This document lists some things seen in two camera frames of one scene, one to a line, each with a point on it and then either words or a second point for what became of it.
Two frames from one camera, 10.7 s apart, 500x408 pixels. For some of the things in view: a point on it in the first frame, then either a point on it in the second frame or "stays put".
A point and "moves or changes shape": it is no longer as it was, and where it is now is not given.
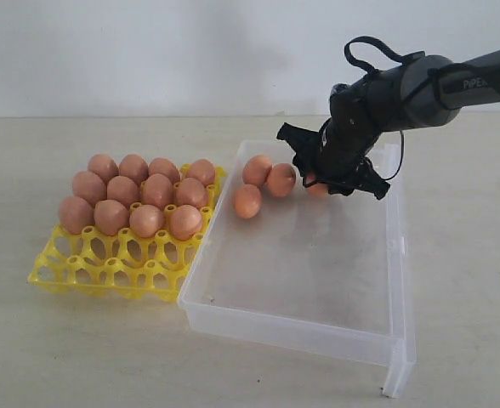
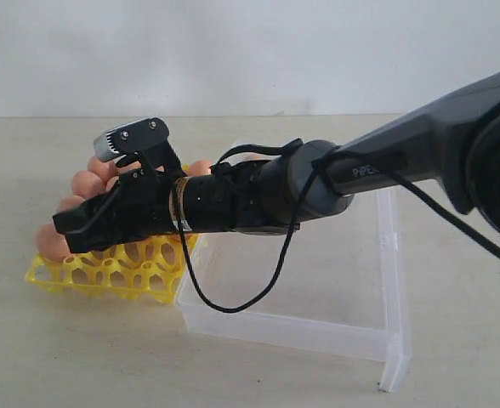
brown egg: (89, 186) stays put
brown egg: (317, 189) moves or changes shape
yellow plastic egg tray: (122, 263) stays put
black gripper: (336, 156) → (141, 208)
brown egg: (203, 171) stays put
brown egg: (103, 166) stays put
